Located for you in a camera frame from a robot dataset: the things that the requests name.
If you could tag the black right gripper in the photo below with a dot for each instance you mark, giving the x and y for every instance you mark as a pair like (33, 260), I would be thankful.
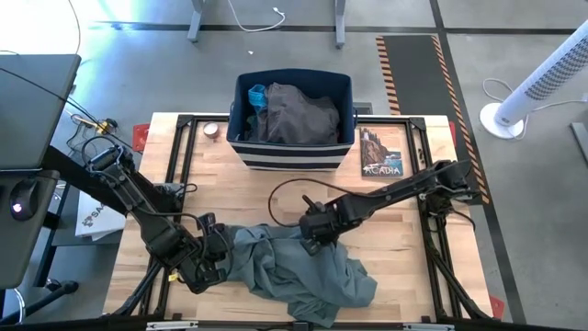
(324, 223)

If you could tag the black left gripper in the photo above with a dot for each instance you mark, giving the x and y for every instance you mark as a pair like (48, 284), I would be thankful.
(206, 262)

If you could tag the grey-green trousers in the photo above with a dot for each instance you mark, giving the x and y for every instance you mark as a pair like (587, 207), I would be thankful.
(294, 271)

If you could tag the dark grey garment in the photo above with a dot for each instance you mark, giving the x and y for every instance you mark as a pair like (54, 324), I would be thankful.
(298, 117)

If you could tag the blue shirt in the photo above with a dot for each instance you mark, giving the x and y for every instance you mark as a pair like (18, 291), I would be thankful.
(257, 97)

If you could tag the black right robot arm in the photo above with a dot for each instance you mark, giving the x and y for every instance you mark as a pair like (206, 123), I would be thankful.
(404, 186)

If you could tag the yellow paper tag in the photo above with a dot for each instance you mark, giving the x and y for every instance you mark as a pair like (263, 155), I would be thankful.
(173, 277)

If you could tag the navy white striped fabric basket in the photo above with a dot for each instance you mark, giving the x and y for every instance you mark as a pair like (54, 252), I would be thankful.
(294, 158)

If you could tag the white cardboard box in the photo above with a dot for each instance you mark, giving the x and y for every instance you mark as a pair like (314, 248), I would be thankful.
(98, 216)

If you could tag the round white disc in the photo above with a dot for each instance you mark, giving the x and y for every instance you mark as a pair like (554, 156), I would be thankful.
(211, 130)

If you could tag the grey floor outlet box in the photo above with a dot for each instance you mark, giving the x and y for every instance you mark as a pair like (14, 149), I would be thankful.
(365, 108)

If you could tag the black desk base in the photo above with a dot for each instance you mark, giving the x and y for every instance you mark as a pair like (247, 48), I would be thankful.
(59, 288)

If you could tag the grey desk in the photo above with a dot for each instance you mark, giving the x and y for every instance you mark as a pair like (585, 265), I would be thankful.
(18, 257)

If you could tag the black computer mouse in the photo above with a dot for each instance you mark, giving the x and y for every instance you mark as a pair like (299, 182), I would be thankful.
(23, 197)

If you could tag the black mat with hazard stripes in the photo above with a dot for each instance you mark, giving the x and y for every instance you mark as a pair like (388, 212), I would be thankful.
(413, 69)

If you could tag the grey desk leg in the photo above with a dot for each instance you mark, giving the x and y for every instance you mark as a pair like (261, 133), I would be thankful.
(196, 20)
(340, 23)

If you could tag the white tower fan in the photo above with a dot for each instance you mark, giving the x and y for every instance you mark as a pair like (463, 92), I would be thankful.
(537, 78)

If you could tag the grey metal desk foot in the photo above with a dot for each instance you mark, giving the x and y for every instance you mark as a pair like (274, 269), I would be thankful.
(580, 142)

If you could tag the silver metal bracket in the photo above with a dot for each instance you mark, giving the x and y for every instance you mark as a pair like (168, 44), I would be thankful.
(428, 327)
(171, 326)

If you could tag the black frame crossbeam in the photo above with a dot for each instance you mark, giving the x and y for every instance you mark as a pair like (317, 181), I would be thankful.
(248, 327)

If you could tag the red corner bracket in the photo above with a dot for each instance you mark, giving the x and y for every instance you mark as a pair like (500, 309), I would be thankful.
(140, 137)
(453, 133)
(496, 307)

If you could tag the black aluminium table frame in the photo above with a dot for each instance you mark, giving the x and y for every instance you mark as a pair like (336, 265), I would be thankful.
(184, 122)

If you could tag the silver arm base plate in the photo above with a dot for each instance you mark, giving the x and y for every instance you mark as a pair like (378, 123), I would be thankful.
(464, 195)

